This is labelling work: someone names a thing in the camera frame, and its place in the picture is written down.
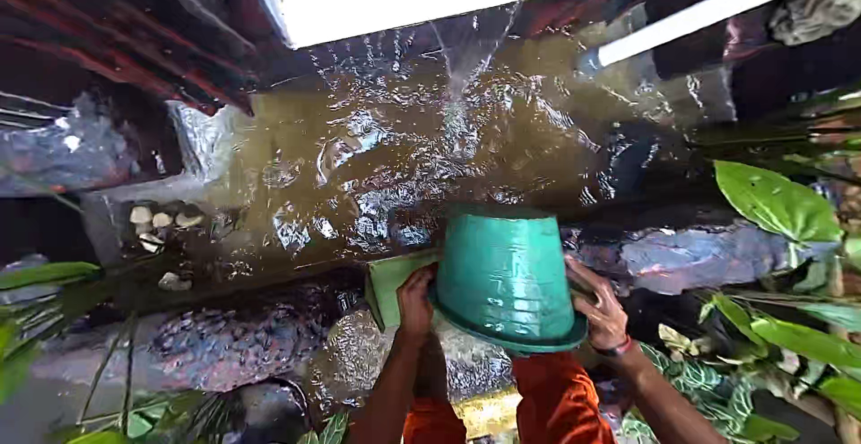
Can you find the person's right forearm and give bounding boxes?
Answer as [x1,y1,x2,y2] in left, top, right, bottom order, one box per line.
[609,338,731,444]

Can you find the green plastic bucket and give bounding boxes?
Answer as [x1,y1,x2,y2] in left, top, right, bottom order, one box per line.
[429,203,589,355]

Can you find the green leafy plants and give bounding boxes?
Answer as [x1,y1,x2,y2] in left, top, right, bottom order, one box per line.
[697,292,861,444]

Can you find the variegated green leafy plant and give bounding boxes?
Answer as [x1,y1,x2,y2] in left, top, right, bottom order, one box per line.
[620,342,757,444]

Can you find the broad heart-shaped green leaf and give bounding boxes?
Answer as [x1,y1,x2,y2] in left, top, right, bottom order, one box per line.
[713,159,844,245]

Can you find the person's left hand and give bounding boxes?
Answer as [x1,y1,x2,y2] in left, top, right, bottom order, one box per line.
[396,261,439,339]

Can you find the white pipe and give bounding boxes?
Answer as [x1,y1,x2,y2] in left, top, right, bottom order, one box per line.
[581,0,861,79]

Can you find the person's right hand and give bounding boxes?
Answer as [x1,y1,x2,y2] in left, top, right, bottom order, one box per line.
[564,254,630,353]

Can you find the single grey-white stone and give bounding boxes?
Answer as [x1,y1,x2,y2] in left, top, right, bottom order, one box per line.
[157,271,193,293]

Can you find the rough grey rock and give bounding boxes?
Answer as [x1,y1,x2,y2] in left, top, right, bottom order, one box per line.
[768,0,861,47]

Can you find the person's left forearm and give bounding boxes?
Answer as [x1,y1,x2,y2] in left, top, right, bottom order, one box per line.
[344,327,449,444]

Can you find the red corrugated sheets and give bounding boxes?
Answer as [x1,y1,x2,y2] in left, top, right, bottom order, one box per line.
[0,0,258,118]

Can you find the light green box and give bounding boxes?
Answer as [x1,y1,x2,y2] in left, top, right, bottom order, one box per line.
[364,246,444,334]

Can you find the long narrow green leaf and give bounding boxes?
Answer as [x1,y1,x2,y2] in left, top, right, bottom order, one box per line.
[0,261,102,291]

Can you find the pile of pale stones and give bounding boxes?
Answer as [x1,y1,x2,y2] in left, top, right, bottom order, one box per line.
[128,205,205,254]

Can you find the person's legs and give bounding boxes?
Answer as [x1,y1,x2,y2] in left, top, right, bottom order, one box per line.
[402,351,617,444]

